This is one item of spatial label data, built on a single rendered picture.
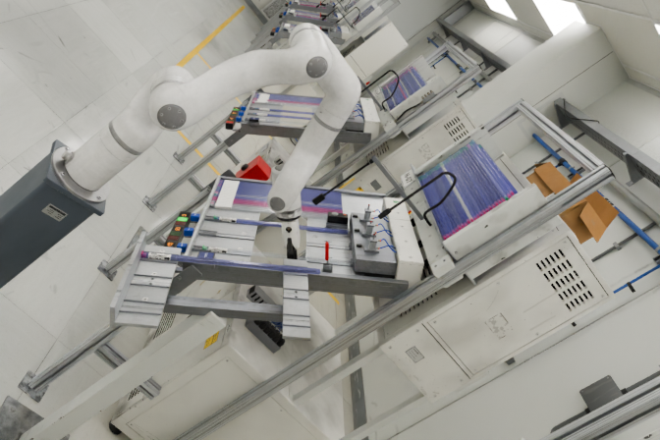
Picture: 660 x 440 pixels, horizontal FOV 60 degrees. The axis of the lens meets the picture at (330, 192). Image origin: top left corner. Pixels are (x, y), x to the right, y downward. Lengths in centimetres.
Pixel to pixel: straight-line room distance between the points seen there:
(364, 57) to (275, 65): 487
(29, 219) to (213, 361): 75
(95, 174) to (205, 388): 86
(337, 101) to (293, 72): 18
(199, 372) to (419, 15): 907
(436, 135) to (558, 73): 217
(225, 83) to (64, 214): 59
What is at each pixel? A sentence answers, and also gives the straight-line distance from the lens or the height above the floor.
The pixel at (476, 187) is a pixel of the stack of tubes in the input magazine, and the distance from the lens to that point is 197.
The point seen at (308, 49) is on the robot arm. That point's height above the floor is 144.
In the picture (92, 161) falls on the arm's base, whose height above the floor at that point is 79.
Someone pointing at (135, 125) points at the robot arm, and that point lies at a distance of 162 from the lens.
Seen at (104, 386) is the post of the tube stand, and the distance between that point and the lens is 185.
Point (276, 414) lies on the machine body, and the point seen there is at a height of 54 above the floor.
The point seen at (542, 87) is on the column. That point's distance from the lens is 518.
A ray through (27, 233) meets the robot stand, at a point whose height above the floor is 50.
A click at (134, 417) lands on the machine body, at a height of 14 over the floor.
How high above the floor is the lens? 162
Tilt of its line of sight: 14 degrees down
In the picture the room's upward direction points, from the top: 54 degrees clockwise
